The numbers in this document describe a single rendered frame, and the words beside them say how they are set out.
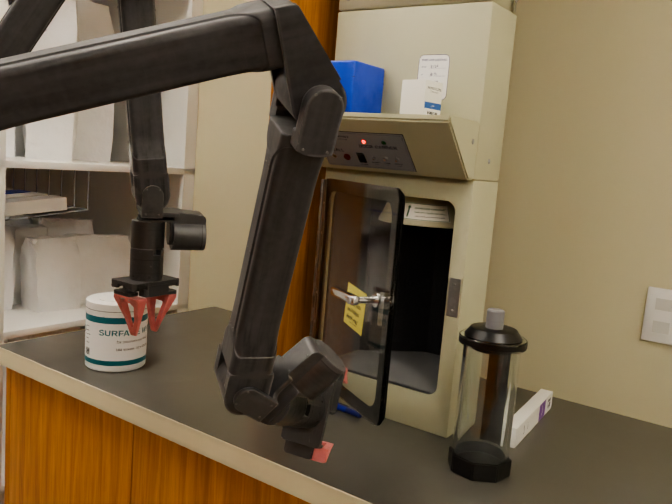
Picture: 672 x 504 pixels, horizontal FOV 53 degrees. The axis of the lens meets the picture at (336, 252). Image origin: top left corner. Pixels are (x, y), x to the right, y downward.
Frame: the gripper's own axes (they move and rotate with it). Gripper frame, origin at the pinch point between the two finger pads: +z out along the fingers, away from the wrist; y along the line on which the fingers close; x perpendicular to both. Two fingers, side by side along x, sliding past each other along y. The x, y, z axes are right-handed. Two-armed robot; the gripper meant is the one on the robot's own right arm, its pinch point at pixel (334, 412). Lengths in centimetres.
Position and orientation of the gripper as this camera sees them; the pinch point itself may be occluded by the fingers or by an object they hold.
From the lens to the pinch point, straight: 109.1
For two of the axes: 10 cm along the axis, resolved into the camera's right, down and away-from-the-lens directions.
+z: 4.3, 2.7, 8.6
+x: -8.7, -1.2, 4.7
